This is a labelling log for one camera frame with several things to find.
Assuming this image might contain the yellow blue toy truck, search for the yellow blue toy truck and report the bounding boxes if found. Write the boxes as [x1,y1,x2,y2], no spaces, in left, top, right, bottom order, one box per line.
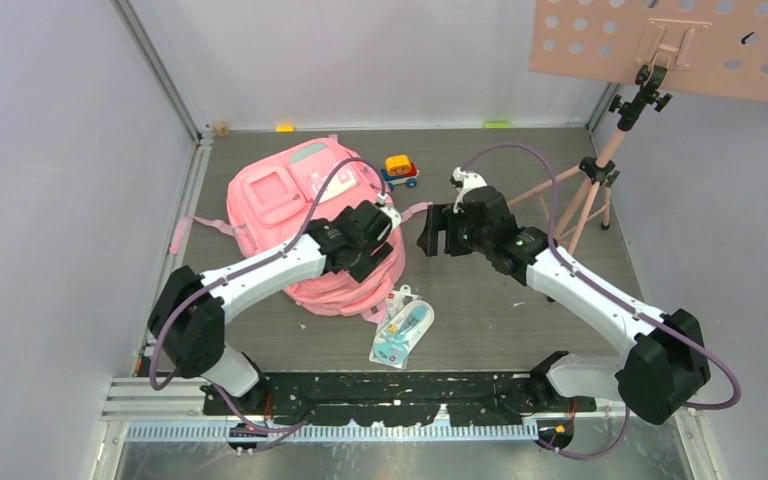
[380,154,419,190]

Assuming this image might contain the aluminium frame rail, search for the aluminium frame rail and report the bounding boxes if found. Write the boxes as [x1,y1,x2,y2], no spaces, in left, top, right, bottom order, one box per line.
[100,374,703,445]

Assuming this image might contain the pink music stand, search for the pink music stand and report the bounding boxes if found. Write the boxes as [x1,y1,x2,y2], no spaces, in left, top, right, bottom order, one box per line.
[528,1,768,290]

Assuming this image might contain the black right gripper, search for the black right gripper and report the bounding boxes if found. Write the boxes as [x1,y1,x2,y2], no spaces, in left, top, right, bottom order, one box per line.
[417,203,492,257]

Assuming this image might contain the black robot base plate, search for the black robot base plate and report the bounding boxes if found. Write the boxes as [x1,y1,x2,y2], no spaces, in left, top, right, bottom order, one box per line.
[201,371,596,427]

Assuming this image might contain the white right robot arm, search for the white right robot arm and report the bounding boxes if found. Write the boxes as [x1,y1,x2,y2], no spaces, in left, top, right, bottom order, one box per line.
[417,168,711,425]

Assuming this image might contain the pink student backpack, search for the pink student backpack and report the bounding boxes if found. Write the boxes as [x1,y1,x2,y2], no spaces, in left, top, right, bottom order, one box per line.
[203,136,406,324]

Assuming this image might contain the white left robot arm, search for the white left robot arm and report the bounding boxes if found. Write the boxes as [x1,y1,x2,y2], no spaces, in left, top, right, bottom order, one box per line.
[147,194,402,414]

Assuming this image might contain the green tape marker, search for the green tape marker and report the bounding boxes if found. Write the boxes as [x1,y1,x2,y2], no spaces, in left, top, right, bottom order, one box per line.
[482,121,511,129]

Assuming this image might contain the white red stationery pack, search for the white red stationery pack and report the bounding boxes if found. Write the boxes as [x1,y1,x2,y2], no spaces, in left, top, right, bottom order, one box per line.
[368,284,434,369]

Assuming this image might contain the small wooden block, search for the small wooden block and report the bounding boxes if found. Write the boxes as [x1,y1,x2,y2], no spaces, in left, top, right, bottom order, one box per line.
[213,121,229,137]

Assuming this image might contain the blue correction tape pack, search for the blue correction tape pack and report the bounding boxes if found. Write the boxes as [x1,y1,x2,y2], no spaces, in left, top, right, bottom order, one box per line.
[371,300,435,366]

